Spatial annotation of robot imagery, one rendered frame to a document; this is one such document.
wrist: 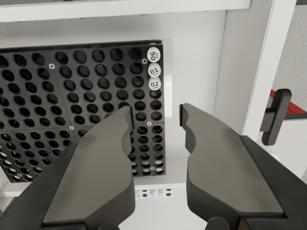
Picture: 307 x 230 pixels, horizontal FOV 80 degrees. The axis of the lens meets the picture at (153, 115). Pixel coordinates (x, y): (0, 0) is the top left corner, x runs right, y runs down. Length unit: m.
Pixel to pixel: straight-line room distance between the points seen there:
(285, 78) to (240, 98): 1.21
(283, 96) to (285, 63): 1.15
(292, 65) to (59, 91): 1.32
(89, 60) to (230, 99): 0.16
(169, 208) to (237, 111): 0.43
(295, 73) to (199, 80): 1.20
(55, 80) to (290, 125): 0.45
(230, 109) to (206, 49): 0.08
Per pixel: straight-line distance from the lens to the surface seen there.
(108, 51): 0.19
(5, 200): 0.39
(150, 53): 0.18
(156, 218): 0.63
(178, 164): 0.33
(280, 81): 1.41
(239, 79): 0.22
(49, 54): 0.21
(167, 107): 0.27
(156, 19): 0.25
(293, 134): 0.51
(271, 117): 0.24
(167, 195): 0.49
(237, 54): 0.23
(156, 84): 0.19
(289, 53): 1.37
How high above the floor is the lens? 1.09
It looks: 60 degrees down
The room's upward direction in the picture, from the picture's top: 177 degrees clockwise
